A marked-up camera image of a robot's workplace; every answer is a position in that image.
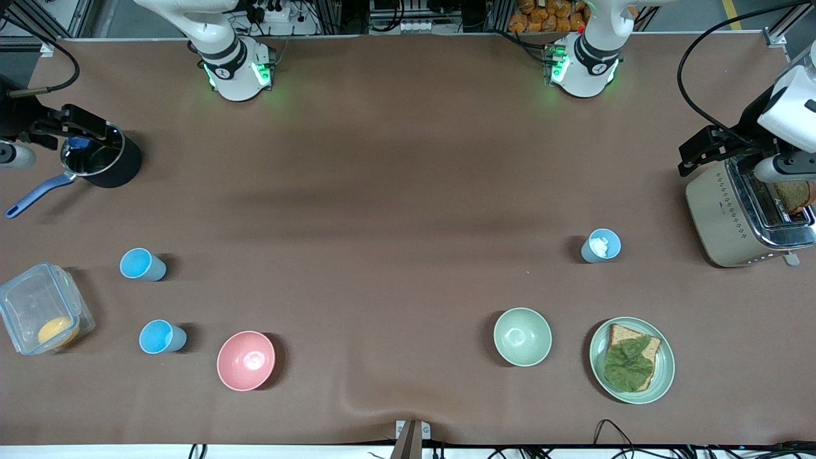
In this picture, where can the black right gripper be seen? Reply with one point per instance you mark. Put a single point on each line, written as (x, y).
(14, 115)

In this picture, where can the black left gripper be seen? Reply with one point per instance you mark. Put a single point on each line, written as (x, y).
(751, 129)

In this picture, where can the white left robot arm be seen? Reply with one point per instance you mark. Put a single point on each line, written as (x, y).
(590, 60)

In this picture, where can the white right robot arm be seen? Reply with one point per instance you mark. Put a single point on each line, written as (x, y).
(229, 60)

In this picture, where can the beige and chrome toaster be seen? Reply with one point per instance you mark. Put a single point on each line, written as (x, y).
(720, 220)

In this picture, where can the toast slice in toaster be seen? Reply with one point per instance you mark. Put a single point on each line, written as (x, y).
(794, 196)

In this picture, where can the white lump in cup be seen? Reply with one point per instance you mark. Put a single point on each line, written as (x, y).
(600, 246)

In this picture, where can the empty blue plastic cup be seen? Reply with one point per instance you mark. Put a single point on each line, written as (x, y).
(141, 264)
(160, 336)

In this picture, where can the blue cup with white filling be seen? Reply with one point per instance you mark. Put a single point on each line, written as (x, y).
(590, 250)

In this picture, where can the clear plastic lidded container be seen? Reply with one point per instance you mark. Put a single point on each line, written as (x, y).
(29, 299)

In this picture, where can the brown bread slice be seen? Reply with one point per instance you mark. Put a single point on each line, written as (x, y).
(647, 347)

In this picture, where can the bag of orange buns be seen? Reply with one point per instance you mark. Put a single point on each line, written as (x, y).
(545, 16)

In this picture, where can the orange round food piece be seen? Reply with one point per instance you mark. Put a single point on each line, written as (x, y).
(57, 331)

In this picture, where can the white power strip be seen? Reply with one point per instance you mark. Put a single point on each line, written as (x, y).
(275, 11)

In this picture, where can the pale green plate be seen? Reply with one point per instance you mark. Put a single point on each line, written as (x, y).
(663, 363)

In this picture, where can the green lettuce leaf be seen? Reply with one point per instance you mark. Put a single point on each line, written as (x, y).
(628, 364)

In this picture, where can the pale green bowl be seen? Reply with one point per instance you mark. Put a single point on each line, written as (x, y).
(522, 336)

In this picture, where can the pink bowl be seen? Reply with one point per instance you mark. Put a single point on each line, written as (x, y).
(245, 361)

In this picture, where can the aluminium camera mount rail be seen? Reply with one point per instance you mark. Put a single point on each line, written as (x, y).
(411, 440)

